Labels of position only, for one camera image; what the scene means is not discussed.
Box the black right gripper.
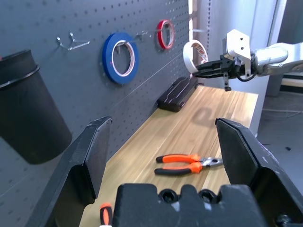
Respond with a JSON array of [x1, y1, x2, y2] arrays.
[[192, 55, 240, 92]]

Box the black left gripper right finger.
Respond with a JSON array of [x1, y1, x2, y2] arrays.
[[215, 117, 303, 227]]

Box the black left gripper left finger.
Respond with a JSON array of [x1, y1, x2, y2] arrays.
[[26, 116, 112, 227]]

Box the white tape roll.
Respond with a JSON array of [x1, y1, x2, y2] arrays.
[[183, 39, 209, 74]]

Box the orange black screwdriver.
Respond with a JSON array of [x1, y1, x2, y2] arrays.
[[99, 202, 113, 227]]

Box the orange black pliers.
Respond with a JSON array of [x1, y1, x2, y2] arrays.
[[154, 153, 223, 176]]

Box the grey metal pegboard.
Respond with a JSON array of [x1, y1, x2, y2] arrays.
[[0, 0, 199, 227]]

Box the small black tool case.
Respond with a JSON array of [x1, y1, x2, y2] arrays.
[[157, 77, 199, 113]]

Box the red tape roll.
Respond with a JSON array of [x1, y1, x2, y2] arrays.
[[157, 19, 176, 50]]

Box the black plastic cup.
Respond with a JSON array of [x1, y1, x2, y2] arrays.
[[0, 49, 73, 165]]

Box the blue tape roll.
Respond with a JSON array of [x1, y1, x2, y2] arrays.
[[102, 32, 140, 85]]

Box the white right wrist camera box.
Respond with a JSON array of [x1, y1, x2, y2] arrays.
[[222, 29, 252, 77]]

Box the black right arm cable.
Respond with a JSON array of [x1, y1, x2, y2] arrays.
[[236, 68, 258, 83]]

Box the white pegboard frame post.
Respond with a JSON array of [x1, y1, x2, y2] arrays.
[[188, 0, 194, 79]]

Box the black wire cup ring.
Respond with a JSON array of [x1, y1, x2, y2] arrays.
[[0, 65, 40, 90]]

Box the silver wire pliers holder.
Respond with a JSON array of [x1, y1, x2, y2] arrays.
[[56, 32, 90, 51]]

